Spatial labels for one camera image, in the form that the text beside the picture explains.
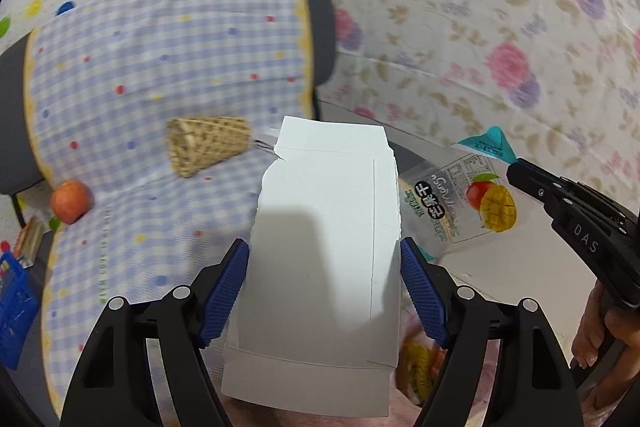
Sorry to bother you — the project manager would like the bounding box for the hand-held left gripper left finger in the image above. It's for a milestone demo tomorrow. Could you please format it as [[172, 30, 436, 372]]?
[[60, 238, 251, 427]]

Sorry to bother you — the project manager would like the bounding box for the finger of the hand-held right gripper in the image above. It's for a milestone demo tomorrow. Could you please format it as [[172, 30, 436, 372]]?
[[542, 176, 623, 224], [506, 158, 568, 220]]

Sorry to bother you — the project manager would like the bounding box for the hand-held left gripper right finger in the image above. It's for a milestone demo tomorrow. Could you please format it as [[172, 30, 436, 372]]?
[[399, 237, 586, 427]]

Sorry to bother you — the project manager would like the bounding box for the clear mango snack packet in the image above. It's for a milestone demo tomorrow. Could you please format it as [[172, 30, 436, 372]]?
[[397, 125, 521, 259]]

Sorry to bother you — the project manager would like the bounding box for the white cardboard carton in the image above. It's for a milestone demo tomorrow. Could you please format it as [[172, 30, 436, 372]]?
[[221, 115, 404, 418]]

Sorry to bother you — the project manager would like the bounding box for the person's right forearm pink sleeve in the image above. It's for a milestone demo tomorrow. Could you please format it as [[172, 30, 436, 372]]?
[[582, 387, 632, 427]]

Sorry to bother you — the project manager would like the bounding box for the person's right hand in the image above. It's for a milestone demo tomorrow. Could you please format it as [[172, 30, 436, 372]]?
[[570, 281, 640, 408]]

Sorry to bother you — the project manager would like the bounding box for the waffle cone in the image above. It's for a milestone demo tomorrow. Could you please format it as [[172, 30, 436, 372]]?
[[166, 117, 253, 180]]

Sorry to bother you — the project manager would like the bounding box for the pink floral cloth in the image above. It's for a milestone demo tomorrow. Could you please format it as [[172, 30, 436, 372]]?
[[300, 0, 640, 228]]

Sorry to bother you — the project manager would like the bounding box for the red apple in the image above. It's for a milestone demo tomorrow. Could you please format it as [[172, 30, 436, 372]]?
[[49, 179, 95, 226]]

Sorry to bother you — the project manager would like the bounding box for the small orange packet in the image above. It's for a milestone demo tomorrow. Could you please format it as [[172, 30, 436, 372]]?
[[12, 216, 47, 269]]

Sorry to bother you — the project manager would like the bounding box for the blue plastic basket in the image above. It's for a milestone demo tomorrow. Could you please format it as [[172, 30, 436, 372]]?
[[0, 251, 42, 371]]

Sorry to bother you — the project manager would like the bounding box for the blue checkered chair cloth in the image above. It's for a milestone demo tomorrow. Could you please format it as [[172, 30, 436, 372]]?
[[22, 0, 323, 410]]

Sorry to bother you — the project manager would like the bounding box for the grey office chair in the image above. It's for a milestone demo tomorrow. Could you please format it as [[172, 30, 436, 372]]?
[[0, 0, 436, 258]]

